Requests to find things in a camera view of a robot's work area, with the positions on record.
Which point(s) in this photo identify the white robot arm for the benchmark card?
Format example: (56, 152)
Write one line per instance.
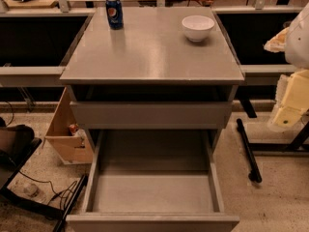
(293, 41)

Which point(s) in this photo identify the black bar on floor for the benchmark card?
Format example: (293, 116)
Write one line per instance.
(254, 175)

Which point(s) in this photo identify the white ceramic bowl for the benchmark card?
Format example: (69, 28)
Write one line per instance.
(197, 27)

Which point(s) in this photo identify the black frame leg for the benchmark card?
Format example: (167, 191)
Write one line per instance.
(68, 198)

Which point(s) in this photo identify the blue Pepsi can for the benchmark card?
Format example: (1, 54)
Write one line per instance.
(114, 13)

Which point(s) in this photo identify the grey drawer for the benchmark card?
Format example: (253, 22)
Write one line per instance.
(162, 115)
(153, 181)

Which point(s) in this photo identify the cardboard box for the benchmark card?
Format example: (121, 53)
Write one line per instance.
(66, 138)

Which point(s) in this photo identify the grey top drawer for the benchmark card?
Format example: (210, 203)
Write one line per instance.
(162, 115)

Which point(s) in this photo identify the plastic water bottle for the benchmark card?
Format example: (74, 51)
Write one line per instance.
(34, 192)

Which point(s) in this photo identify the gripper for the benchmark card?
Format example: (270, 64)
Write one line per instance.
(298, 43)

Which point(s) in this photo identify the dark bag on left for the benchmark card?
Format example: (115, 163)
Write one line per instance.
(14, 144)

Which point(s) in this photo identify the grey drawer cabinet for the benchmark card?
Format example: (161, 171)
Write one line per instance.
(151, 60)

